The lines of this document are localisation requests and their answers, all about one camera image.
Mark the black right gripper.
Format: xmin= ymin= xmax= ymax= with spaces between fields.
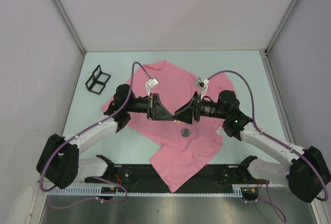
xmin=172 ymin=92 xmax=228 ymax=125

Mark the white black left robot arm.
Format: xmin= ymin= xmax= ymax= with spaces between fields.
xmin=36 ymin=84 xmax=174 ymax=189

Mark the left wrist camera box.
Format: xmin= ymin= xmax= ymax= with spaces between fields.
xmin=145 ymin=78 xmax=159 ymax=96

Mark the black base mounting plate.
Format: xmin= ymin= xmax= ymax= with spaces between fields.
xmin=101 ymin=164 xmax=266 ymax=192

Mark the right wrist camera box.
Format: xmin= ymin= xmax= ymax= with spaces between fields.
xmin=195 ymin=77 xmax=209 ymax=99

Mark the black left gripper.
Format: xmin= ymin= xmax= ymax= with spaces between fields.
xmin=125 ymin=93 xmax=173 ymax=121

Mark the white slotted cable duct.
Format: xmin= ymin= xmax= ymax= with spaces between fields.
xmin=48 ymin=184 xmax=258 ymax=198

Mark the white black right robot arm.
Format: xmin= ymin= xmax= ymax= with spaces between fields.
xmin=174 ymin=90 xmax=330 ymax=203

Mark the black wire frame box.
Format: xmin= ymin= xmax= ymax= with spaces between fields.
xmin=85 ymin=65 xmax=111 ymax=95

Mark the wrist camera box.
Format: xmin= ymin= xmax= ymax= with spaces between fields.
xmin=145 ymin=78 xmax=159 ymax=96
xmin=195 ymin=77 xmax=209 ymax=99

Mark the white garment label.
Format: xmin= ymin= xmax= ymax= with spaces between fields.
xmin=216 ymin=128 xmax=223 ymax=136

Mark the round portrait pin badge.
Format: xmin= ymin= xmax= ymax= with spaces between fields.
xmin=181 ymin=128 xmax=190 ymax=137

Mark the pink t-shirt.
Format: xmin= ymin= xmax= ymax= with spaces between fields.
xmin=126 ymin=60 xmax=223 ymax=192

